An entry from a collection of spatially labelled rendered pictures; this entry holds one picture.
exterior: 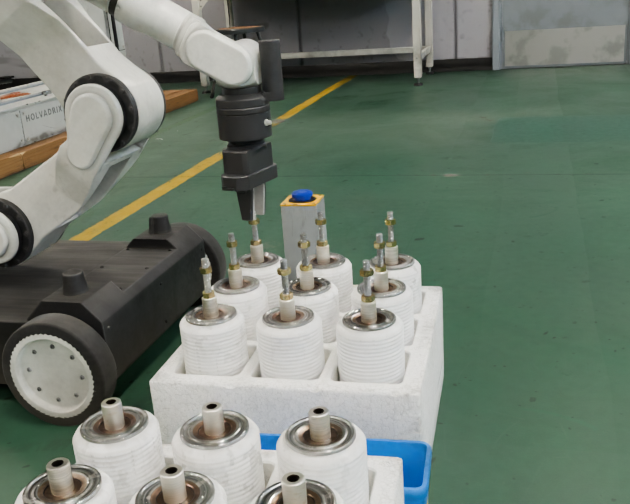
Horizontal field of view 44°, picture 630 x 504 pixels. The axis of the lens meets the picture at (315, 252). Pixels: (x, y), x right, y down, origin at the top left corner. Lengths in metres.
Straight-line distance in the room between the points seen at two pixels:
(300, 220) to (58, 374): 0.51
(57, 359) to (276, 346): 0.46
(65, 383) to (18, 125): 2.56
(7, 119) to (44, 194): 2.25
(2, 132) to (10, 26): 2.28
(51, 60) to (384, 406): 0.87
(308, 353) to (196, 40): 0.51
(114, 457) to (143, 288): 0.69
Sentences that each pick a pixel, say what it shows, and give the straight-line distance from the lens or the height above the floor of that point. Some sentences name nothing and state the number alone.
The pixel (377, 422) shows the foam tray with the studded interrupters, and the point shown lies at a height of 0.13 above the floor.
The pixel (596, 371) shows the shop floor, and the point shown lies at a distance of 1.54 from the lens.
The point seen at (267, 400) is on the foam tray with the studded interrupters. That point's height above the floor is 0.16.
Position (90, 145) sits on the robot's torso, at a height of 0.46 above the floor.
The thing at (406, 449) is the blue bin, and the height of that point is 0.11.
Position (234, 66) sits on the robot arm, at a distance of 1.25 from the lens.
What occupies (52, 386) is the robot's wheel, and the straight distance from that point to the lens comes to 1.46.
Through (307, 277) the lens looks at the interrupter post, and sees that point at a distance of 1.23.
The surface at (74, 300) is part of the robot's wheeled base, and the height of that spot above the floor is 0.21.
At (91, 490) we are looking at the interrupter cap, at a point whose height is 0.25.
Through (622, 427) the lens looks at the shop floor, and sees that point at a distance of 1.38.
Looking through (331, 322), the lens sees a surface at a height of 0.20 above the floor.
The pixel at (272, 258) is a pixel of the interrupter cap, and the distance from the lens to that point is 1.38.
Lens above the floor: 0.71
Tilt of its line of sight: 19 degrees down
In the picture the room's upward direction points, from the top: 4 degrees counter-clockwise
